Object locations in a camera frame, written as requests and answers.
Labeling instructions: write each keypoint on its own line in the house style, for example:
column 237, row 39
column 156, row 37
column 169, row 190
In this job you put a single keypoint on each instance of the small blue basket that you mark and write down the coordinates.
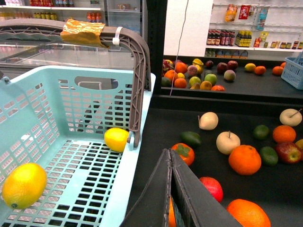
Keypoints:
column 293, row 71

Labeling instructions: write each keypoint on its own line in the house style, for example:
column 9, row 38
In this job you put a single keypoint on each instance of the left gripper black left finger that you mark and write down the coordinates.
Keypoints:
column 152, row 207

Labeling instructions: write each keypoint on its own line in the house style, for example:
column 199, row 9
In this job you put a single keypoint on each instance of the large orange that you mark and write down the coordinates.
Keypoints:
column 245, row 160

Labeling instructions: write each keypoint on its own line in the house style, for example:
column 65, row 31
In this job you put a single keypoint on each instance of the green lime lower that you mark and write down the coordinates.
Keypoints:
column 268, row 156

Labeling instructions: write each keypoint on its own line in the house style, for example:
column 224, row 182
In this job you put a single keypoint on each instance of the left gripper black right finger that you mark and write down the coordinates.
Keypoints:
column 194, row 206

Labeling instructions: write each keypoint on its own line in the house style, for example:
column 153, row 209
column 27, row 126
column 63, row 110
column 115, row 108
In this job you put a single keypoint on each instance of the orange near gripper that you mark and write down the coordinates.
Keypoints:
column 248, row 214

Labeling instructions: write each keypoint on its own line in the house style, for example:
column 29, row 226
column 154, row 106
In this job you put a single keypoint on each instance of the white round pear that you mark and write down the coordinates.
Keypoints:
column 226, row 141

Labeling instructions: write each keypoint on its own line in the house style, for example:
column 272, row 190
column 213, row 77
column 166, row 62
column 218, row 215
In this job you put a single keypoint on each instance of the orange persimmon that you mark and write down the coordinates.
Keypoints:
column 185, row 152

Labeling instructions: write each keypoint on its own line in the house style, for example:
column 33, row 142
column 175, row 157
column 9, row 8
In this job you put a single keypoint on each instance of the dark green lime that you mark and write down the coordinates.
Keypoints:
column 191, row 139

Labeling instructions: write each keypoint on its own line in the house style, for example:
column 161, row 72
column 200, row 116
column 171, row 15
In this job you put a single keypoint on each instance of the orange mandarin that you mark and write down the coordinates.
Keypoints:
column 284, row 133

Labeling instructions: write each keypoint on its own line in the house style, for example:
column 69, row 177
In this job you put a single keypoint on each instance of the white pear with stem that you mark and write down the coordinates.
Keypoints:
column 291, row 117

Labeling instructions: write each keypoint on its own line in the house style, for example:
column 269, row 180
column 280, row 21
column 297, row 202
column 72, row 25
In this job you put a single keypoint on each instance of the yellow orange fruit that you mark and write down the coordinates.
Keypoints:
column 299, row 143

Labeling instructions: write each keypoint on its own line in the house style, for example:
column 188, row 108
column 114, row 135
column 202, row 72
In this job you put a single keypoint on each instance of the black metal shelf rack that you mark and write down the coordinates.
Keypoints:
column 248, row 101

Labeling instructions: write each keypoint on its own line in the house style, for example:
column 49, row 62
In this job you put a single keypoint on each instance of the white pear lying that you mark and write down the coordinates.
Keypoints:
column 208, row 121

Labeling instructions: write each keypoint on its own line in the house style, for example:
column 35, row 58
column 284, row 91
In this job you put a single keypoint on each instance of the red peach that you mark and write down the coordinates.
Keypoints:
column 213, row 186

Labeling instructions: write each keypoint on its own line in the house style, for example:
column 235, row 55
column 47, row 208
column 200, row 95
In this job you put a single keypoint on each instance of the red-yellow apple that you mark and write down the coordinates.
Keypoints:
column 288, row 153

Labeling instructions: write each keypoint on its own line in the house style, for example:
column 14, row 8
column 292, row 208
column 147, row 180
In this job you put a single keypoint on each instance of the yellow lemon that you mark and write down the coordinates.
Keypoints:
column 116, row 139
column 24, row 186

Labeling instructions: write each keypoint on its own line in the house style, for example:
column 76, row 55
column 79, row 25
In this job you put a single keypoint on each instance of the light blue shopping basket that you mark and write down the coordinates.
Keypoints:
column 56, row 117

